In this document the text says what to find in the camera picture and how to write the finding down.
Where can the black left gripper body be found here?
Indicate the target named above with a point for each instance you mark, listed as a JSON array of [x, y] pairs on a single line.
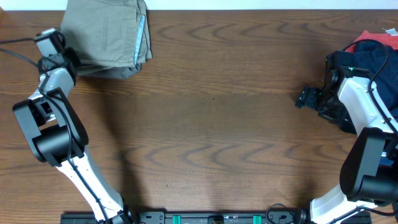
[[71, 56]]

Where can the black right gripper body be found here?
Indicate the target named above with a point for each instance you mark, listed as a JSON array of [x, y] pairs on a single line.
[[324, 103]]

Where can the khaki beige shorts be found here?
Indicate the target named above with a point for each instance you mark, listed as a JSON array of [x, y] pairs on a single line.
[[110, 33]]

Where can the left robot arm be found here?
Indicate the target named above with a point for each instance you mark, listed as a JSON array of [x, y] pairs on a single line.
[[56, 136]]

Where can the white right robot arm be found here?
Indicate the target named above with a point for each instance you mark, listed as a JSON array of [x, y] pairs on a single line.
[[368, 176]]

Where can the folded grey trousers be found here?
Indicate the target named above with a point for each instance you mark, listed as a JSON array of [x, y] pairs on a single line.
[[120, 73]]

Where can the navy blue garment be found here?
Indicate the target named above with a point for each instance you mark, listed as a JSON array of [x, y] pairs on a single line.
[[386, 81]]

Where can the red garment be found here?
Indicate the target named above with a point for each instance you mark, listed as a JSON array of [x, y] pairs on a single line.
[[386, 39]]

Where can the white garment label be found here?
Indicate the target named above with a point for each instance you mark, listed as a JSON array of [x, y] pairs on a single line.
[[392, 32]]

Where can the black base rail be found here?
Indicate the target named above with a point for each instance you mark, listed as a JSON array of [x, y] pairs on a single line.
[[274, 216]]

